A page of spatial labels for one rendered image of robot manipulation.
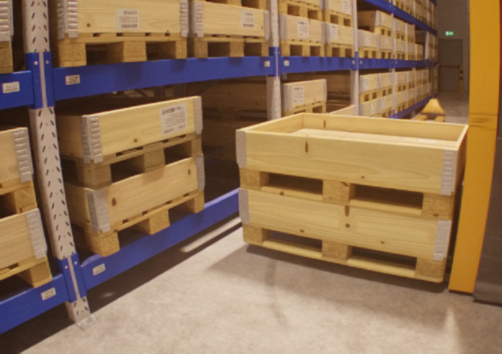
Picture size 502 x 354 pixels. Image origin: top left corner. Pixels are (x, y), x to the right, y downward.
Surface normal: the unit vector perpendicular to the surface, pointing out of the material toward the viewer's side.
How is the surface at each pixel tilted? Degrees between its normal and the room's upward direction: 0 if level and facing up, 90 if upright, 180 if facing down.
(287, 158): 90
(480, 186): 90
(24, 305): 90
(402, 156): 90
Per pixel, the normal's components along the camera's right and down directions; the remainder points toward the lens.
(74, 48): 0.85, 0.09
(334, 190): -0.55, 0.21
